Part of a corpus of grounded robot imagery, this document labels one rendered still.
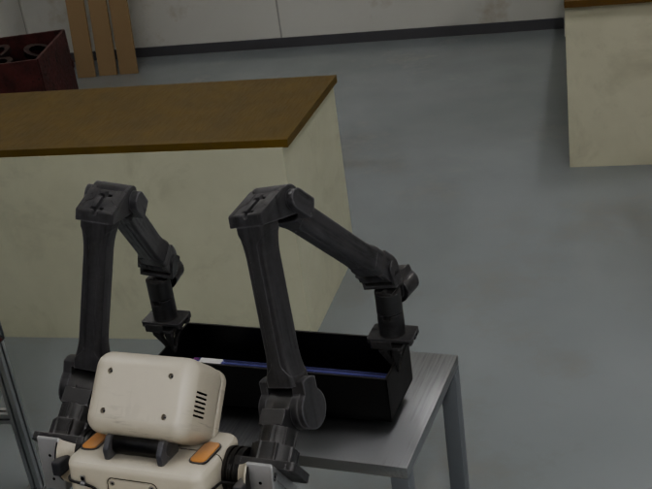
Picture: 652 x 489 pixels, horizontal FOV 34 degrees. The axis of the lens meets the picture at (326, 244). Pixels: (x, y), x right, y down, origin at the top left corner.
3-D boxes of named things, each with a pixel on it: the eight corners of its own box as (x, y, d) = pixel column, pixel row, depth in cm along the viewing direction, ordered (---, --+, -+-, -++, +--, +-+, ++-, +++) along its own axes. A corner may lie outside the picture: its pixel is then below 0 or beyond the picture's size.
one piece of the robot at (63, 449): (59, 449, 194) (46, 447, 195) (68, 502, 197) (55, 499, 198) (96, 418, 205) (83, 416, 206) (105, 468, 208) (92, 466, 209)
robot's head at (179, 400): (181, 442, 180) (196, 356, 184) (78, 430, 188) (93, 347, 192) (217, 451, 193) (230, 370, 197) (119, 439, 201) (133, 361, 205)
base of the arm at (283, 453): (231, 463, 187) (293, 471, 182) (241, 419, 190) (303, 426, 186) (248, 475, 194) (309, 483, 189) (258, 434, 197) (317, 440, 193)
